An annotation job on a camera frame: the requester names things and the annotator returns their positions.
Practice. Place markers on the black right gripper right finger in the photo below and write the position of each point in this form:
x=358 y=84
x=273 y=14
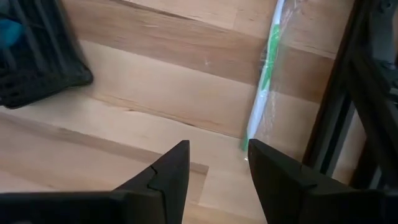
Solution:
x=311 y=205

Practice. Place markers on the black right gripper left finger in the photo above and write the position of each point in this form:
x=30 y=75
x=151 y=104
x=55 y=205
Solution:
x=93 y=208

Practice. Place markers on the green toothbrush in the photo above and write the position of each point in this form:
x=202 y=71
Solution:
x=270 y=53

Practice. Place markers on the blue mouthwash bottle white cap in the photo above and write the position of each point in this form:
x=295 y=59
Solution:
x=9 y=32

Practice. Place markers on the black aluminium table frame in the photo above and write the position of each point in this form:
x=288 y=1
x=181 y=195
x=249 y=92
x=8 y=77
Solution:
x=357 y=93

